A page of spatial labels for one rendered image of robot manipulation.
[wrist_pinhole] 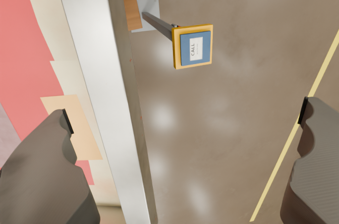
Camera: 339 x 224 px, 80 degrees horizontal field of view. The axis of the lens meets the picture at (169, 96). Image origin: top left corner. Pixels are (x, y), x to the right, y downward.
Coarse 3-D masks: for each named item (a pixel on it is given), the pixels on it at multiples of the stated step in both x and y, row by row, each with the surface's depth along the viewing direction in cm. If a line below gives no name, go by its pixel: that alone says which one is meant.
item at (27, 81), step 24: (0, 72) 23; (24, 72) 23; (48, 72) 23; (0, 96) 25; (24, 96) 25; (48, 96) 24; (0, 120) 27; (24, 120) 27; (0, 144) 29; (0, 168) 32
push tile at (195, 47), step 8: (200, 32) 62; (208, 32) 63; (184, 40) 62; (192, 40) 62; (200, 40) 63; (208, 40) 64; (184, 48) 63; (192, 48) 63; (200, 48) 64; (208, 48) 65; (184, 56) 64; (192, 56) 65; (200, 56) 65; (208, 56) 66; (184, 64) 65; (192, 64) 66
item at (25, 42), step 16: (0, 0) 19; (16, 0) 19; (0, 16) 20; (16, 16) 20; (32, 16) 20; (0, 32) 21; (16, 32) 21; (32, 32) 21; (0, 48) 22; (16, 48) 22; (32, 48) 21; (48, 48) 21
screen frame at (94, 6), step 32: (64, 0) 15; (96, 0) 15; (96, 32) 16; (128, 32) 20; (96, 64) 18; (128, 64) 20; (96, 96) 19; (128, 96) 20; (128, 128) 21; (128, 160) 23; (128, 192) 26
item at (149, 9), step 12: (144, 0) 141; (156, 0) 143; (144, 12) 143; (156, 12) 147; (144, 24) 149; (156, 24) 104; (168, 24) 94; (204, 24) 64; (168, 36) 85; (180, 60) 66
